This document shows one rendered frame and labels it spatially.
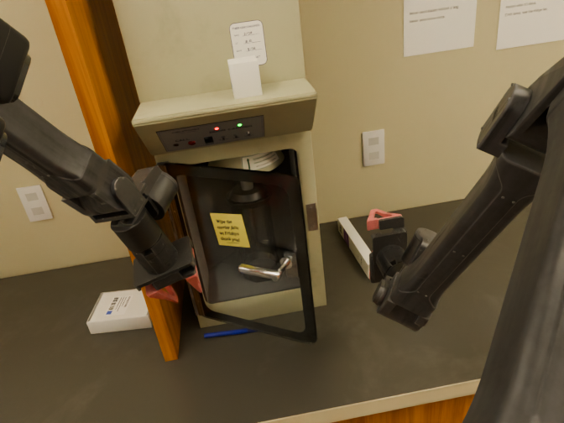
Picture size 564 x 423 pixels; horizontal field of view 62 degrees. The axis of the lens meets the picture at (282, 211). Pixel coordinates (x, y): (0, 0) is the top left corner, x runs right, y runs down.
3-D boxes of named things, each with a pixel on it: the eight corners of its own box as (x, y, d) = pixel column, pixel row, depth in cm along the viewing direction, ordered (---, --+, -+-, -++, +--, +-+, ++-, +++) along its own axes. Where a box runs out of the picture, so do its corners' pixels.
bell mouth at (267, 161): (207, 154, 115) (203, 133, 112) (279, 143, 116) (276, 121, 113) (207, 184, 99) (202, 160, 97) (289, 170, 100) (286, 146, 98)
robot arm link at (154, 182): (66, 198, 66) (110, 189, 62) (105, 145, 73) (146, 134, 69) (120, 251, 73) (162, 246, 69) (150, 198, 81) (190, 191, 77)
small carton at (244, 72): (232, 92, 87) (227, 59, 84) (259, 88, 87) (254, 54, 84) (234, 99, 82) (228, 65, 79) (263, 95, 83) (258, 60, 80)
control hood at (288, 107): (151, 152, 93) (138, 102, 88) (310, 126, 95) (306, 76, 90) (144, 174, 83) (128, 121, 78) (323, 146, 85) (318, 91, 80)
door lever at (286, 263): (251, 260, 95) (249, 250, 94) (293, 268, 91) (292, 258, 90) (237, 276, 91) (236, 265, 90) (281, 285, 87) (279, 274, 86)
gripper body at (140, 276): (138, 265, 79) (114, 237, 75) (193, 242, 79) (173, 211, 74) (139, 294, 75) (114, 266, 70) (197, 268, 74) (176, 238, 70)
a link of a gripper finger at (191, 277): (174, 286, 85) (148, 254, 79) (210, 271, 85) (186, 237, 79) (177, 315, 80) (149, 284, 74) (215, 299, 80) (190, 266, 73)
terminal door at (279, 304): (201, 314, 113) (160, 161, 94) (318, 344, 100) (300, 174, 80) (199, 315, 112) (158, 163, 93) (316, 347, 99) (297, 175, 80)
